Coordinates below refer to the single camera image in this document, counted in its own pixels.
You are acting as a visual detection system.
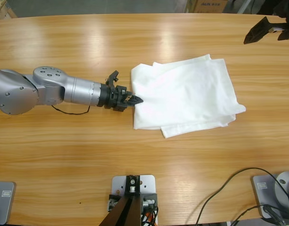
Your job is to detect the white Unitree t-shirt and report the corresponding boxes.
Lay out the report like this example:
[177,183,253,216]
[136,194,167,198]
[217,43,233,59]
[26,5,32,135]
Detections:
[130,54,247,139]

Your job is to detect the grey metal rack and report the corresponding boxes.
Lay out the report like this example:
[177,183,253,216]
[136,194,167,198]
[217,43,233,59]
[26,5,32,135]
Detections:
[223,0,274,15]

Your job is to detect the white AUX cardboard box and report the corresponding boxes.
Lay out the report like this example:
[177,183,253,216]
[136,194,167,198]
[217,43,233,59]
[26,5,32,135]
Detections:
[193,0,230,14]

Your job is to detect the wooden crate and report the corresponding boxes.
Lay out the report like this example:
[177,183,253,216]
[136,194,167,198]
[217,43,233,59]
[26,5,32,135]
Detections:
[0,0,17,19]

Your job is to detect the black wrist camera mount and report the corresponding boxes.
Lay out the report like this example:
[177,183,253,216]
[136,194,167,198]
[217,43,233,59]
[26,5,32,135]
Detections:
[105,70,120,87]

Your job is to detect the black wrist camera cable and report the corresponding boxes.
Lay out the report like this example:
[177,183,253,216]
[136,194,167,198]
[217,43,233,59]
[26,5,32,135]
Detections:
[51,105,91,115]

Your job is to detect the white mount plate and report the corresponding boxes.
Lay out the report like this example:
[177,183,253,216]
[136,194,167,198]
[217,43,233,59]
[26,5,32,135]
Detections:
[111,174,157,226]

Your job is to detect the black corner bracket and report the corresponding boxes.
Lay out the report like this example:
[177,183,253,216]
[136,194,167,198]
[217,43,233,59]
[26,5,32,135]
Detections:
[107,193,123,210]
[140,192,158,226]

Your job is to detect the dark brown camera post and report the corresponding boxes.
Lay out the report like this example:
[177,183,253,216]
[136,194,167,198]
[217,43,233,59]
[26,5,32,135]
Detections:
[98,174,142,226]

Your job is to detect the orange cable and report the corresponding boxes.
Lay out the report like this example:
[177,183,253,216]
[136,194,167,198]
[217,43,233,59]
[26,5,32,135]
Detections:
[144,210,157,223]

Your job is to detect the long black cable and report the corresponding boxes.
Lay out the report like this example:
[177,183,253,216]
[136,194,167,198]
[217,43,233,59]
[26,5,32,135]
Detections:
[185,167,289,226]

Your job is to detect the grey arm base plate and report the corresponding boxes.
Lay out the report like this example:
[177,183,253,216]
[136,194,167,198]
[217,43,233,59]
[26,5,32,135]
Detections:
[252,171,289,219]
[0,180,17,226]

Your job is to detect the tangled black cable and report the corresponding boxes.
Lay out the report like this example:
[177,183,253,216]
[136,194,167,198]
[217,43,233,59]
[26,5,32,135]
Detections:
[225,204,289,226]

